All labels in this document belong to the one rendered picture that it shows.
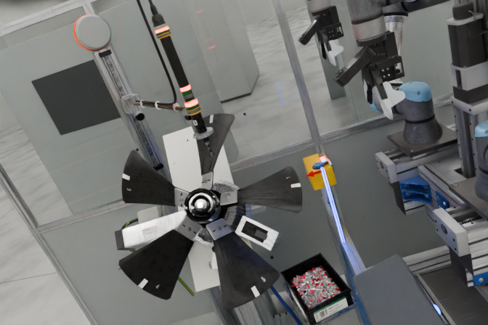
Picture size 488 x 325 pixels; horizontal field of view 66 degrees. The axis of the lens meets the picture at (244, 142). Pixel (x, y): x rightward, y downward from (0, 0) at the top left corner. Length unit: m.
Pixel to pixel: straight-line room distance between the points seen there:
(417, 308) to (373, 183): 1.57
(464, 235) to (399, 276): 0.54
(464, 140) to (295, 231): 1.14
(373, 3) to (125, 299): 2.29
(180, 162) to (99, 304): 1.36
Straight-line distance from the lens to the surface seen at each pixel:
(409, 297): 0.79
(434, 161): 1.78
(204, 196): 1.34
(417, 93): 1.66
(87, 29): 1.87
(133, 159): 1.49
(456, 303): 2.19
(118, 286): 2.65
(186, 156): 1.70
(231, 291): 1.32
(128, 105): 1.78
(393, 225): 2.49
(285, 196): 1.32
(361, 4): 0.97
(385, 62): 1.00
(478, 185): 1.37
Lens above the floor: 1.83
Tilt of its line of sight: 21 degrees down
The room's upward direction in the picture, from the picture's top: 20 degrees counter-clockwise
